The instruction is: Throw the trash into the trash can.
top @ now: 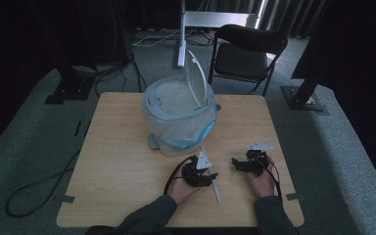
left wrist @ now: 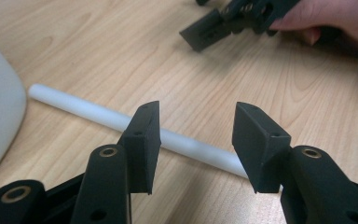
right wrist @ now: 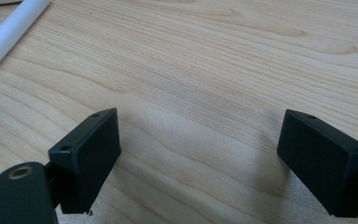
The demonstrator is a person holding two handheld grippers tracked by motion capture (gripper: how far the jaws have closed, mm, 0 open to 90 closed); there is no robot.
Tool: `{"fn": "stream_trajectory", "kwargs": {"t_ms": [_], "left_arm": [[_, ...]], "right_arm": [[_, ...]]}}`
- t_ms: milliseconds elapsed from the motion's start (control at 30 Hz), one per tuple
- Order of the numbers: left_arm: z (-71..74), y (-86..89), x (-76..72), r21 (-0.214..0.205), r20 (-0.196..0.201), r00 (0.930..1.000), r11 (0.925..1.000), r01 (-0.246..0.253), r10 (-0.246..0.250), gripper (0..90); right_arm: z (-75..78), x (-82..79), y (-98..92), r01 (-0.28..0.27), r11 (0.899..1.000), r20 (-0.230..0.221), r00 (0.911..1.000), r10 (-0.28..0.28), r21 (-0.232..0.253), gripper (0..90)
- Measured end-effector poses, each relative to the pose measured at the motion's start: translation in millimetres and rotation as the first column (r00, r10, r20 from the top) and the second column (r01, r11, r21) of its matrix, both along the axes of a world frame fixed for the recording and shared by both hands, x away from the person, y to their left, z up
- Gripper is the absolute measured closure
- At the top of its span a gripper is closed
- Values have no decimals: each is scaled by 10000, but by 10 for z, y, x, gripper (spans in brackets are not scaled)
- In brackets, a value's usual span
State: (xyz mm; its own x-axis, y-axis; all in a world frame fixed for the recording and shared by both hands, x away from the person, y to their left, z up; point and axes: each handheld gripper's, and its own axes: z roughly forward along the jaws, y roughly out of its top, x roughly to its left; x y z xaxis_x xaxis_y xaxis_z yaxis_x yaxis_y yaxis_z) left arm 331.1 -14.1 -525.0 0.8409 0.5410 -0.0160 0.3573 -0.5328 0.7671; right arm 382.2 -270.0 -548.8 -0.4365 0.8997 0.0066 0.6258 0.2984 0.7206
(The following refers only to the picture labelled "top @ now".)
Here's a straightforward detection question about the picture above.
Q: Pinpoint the black folding chair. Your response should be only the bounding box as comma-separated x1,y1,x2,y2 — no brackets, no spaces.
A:
208,23,289,98

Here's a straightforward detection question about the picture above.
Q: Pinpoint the person's right hand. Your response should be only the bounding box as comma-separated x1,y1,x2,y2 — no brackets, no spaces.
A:
245,154,277,199

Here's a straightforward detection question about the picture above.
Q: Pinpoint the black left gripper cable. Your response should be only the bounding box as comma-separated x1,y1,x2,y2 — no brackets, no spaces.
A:
163,155,198,197

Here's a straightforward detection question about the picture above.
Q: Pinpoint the long black floor cable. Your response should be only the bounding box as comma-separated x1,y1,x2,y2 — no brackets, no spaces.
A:
5,148,83,218

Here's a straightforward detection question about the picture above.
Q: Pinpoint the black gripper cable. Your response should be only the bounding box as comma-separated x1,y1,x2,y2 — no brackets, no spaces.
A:
163,155,198,197
259,156,284,205

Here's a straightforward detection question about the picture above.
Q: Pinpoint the bundle of black floor cables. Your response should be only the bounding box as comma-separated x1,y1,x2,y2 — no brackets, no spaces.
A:
92,48,145,97

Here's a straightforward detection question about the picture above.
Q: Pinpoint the translucent trash bag blue edge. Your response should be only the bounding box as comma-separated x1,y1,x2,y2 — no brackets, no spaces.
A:
144,77,218,150

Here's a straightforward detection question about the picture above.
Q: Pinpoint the white metal stand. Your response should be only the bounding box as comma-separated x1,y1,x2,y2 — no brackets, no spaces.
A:
176,0,266,69

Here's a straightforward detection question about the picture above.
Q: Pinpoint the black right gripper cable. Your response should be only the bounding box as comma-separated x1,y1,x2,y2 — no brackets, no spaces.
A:
259,156,284,205

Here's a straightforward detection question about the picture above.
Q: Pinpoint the white plastic bar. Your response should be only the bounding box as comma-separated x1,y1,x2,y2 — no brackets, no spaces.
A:
201,145,223,204

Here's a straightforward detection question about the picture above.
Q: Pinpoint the white floor cable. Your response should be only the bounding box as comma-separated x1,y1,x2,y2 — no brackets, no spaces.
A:
131,28,184,48

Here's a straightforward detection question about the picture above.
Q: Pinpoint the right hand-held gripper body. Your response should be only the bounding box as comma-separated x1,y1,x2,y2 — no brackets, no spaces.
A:
245,141,274,178

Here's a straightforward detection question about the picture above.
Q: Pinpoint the black stand with base plate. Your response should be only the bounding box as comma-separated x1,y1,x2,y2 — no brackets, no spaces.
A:
280,72,331,116
44,57,96,106

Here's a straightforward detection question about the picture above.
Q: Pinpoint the white pedal trash can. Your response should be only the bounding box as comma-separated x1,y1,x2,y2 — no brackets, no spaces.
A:
142,49,218,157

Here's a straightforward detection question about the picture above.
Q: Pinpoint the person's left hand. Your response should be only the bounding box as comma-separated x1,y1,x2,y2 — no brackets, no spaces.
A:
167,171,204,206

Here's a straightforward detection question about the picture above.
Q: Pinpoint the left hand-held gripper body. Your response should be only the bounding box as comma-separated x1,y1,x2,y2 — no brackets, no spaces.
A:
181,153,212,188

